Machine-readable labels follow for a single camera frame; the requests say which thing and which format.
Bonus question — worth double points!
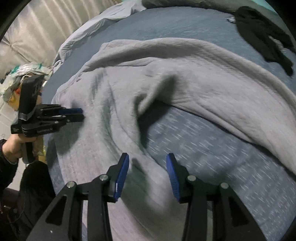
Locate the person's dark clothing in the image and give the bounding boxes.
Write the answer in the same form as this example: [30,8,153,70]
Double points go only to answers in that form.
[0,160,57,241]

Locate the crumpled plastic bags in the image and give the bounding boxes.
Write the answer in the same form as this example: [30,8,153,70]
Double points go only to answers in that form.
[0,62,54,112]

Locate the grey knit sweater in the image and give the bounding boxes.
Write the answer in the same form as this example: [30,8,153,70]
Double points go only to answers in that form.
[43,38,296,241]

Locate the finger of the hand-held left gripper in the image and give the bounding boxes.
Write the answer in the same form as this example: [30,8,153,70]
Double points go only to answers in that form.
[55,113,85,127]
[58,108,83,115]

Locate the black garment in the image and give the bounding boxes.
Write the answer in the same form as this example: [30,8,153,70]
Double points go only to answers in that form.
[232,6,296,77]

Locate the person's left hand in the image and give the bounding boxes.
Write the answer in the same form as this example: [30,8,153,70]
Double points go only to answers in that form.
[0,134,39,164]

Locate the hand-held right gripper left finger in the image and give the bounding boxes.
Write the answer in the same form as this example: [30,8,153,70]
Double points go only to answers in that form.
[25,152,130,241]

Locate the beige curtain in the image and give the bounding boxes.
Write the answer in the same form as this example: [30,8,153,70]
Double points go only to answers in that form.
[0,0,123,77]

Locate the person's left forearm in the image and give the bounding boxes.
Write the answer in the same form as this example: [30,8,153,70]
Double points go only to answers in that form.
[0,139,22,193]

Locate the dark grey rolled duvet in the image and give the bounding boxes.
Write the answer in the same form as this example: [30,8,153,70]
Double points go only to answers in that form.
[142,0,246,12]

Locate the pale crumpled sheet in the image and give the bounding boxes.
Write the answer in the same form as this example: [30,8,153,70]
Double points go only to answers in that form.
[52,0,149,68]

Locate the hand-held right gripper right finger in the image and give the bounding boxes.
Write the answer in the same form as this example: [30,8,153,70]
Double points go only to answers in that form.
[166,153,267,241]

